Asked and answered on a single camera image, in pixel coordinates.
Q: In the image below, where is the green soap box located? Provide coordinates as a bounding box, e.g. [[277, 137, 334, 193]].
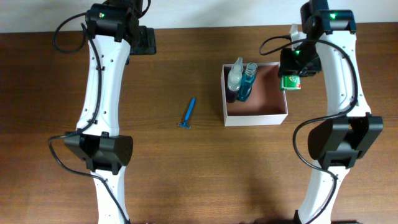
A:
[[280, 75, 301, 91]]

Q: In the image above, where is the teal mouthwash bottle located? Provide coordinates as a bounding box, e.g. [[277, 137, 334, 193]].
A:
[[238, 62, 257, 102]]

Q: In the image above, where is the clear spray bottle dark liquid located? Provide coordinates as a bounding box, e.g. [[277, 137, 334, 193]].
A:
[[226, 57, 243, 103]]

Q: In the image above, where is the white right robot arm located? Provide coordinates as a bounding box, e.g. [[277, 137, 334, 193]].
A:
[[279, 0, 383, 223]]

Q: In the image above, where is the pink open cardboard box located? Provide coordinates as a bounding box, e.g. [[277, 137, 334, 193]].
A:
[[221, 62, 289, 126]]

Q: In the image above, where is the blue disposable razor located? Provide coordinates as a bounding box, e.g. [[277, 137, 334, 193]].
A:
[[178, 98, 196, 129]]

